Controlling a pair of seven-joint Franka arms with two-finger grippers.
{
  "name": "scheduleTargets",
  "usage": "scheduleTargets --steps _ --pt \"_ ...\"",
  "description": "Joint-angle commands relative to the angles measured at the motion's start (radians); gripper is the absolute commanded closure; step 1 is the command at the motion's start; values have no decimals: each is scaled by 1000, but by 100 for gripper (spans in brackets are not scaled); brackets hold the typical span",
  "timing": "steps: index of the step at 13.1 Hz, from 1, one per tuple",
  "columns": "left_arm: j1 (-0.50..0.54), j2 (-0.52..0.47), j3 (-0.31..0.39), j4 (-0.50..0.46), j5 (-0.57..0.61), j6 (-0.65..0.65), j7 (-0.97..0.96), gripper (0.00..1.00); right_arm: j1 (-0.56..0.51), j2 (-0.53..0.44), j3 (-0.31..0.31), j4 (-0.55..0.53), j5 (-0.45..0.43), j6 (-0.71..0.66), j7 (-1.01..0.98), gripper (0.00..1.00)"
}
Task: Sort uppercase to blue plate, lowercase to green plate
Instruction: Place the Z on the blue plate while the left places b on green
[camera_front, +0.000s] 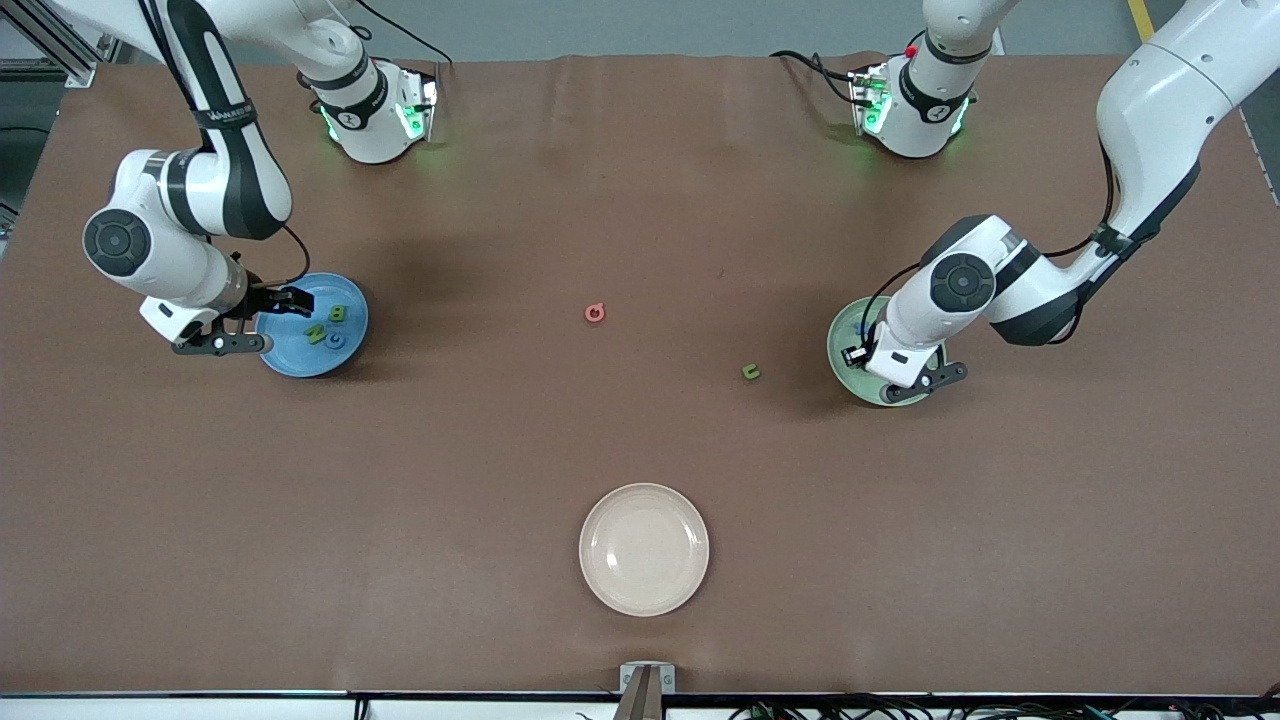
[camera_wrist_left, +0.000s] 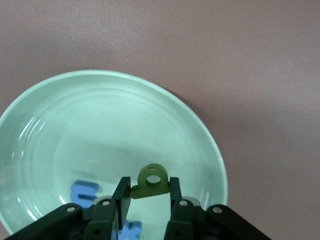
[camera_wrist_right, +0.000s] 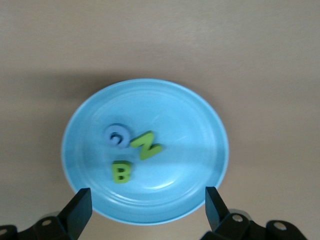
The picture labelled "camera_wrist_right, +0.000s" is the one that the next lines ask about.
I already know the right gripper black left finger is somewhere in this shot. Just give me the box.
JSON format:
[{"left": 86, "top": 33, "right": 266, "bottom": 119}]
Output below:
[{"left": 0, "top": 187, "right": 93, "bottom": 240}]

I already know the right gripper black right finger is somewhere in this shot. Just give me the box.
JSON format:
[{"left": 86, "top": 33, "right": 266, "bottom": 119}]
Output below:
[{"left": 201, "top": 186, "right": 306, "bottom": 240}]

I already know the green foam letter B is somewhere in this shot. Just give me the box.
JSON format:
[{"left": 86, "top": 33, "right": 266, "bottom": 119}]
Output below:
[{"left": 111, "top": 160, "right": 133, "bottom": 185}]

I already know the blue foam letter G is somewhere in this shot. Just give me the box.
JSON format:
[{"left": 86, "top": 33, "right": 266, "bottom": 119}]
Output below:
[{"left": 103, "top": 123, "right": 131, "bottom": 150}]

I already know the green foam letter N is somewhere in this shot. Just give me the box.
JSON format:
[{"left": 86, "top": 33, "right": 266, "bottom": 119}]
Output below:
[{"left": 129, "top": 131, "right": 163, "bottom": 161}]

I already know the blue plate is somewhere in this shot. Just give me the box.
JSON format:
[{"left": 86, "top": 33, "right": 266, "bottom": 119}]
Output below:
[{"left": 61, "top": 78, "right": 230, "bottom": 226}]

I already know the brown table cover mat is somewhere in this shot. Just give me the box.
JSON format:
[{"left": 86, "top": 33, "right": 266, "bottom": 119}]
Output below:
[{"left": 0, "top": 0, "right": 320, "bottom": 240}]

